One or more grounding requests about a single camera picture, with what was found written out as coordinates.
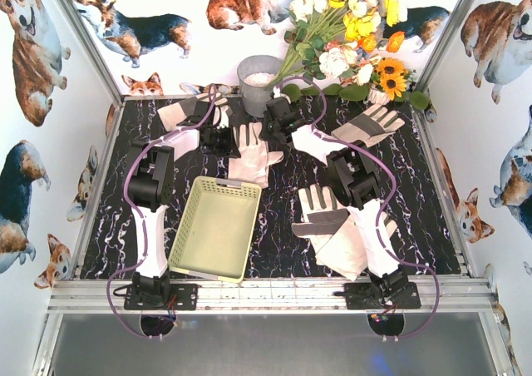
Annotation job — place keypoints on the white glove front right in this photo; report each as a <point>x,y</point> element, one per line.
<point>353,249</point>

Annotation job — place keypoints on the pale green storage basket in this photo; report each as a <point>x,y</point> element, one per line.
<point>215,230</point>

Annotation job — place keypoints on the white grey glove back left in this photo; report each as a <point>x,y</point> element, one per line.
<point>191,111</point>

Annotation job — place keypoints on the white grey work glove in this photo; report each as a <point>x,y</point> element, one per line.
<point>255,158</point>

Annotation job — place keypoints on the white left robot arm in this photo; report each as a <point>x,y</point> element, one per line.
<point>148,189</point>

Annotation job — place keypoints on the white grey glove back right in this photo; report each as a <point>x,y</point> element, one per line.
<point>370,127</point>

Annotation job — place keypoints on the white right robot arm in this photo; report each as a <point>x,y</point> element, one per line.
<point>355,183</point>

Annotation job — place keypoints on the aluminium front frame rail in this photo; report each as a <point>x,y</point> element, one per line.
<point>446,293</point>

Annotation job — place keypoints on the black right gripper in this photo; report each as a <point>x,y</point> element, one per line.
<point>274,112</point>

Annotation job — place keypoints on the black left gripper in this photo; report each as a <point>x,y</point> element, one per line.
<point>222,139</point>

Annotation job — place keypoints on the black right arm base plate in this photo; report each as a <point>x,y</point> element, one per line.
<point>365,296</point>

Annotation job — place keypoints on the grey metal bucket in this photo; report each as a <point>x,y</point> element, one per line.
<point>256,74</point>

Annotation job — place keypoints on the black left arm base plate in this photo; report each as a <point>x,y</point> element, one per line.
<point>172,296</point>

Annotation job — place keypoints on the white ribbed flower pot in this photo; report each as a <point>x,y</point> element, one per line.
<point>376,96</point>

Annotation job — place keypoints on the artificial flower bouquet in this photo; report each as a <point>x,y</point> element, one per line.
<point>354,41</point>

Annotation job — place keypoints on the white glove front centre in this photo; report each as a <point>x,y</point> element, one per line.
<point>322,213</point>

